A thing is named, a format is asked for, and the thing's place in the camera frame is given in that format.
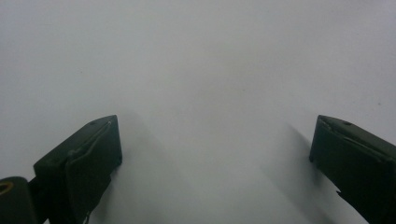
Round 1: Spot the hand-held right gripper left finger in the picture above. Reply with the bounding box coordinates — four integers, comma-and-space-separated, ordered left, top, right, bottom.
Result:
33, 114, 123, 224

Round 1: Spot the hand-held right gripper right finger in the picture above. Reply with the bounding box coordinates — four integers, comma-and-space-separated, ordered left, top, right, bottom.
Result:
308, 114, 396, 224

